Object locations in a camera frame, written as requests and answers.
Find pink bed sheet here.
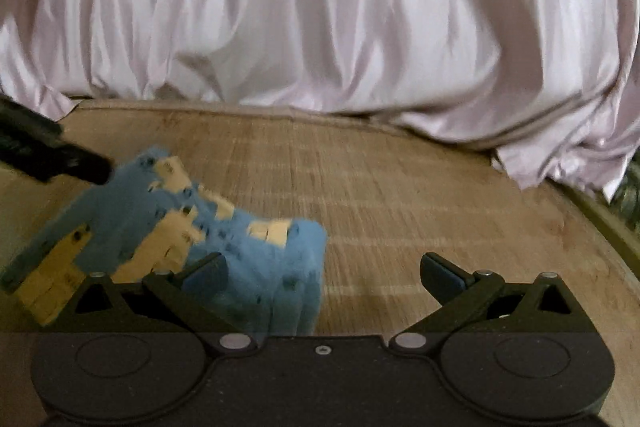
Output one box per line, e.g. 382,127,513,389
0,0,640,204

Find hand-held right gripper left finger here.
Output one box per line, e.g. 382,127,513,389
50,252,258,353

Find green patterned cloth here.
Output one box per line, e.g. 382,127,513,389
611,157,640,230

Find blue pants with yellow print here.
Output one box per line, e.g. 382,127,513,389
0,146,328,337

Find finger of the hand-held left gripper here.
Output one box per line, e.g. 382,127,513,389
0,96,112,186

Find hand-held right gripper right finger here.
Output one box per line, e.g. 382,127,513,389
389,252,598,353

